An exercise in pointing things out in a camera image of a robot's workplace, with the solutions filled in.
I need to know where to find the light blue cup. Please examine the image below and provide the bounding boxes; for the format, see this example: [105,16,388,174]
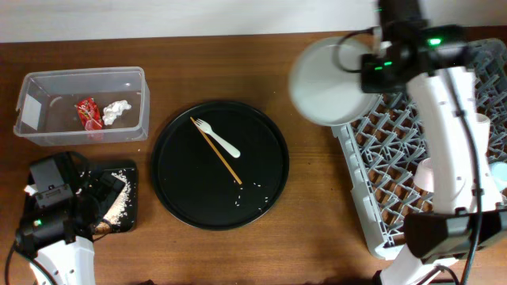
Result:
[490,161,507,192]

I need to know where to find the grey dishwasher rack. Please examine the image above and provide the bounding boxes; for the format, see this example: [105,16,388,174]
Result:
[332,39,506,260]

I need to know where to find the white cup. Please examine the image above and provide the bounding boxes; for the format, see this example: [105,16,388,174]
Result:
[475,113,490,155]

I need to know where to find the grey plate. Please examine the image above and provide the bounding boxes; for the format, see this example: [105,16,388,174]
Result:
[288,36,380,127]

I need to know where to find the red snack wrapper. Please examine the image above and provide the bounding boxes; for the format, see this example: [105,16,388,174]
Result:
[75,97,103,131]

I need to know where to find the white bowl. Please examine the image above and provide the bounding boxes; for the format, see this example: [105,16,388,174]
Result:
[414,158,434,192]

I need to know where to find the white napkin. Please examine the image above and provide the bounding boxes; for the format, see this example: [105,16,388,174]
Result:
[102,100,132,125]

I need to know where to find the round black serving tray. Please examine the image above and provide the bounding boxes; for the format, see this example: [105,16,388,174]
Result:
[151,101,289,230]

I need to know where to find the rice and pasta leftovers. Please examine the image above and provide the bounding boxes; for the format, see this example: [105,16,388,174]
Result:
[95,169,132,234]

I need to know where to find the clear plastic bin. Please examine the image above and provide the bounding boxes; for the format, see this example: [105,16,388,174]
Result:
[13,66,150,146]

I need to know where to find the wooden chopstick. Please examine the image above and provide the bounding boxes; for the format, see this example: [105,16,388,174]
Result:
[190,117,242,184]

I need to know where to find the black rectangular tray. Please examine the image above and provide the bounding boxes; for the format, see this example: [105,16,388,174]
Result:
[23,159,139,234]

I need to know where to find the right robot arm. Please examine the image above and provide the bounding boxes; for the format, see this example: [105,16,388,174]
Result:
[360,0,506,284]

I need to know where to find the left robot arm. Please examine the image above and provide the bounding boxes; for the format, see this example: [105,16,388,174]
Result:
[13,152,126,284]

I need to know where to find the white plastic fork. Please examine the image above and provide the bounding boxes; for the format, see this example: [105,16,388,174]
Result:
[196,119,241,158]

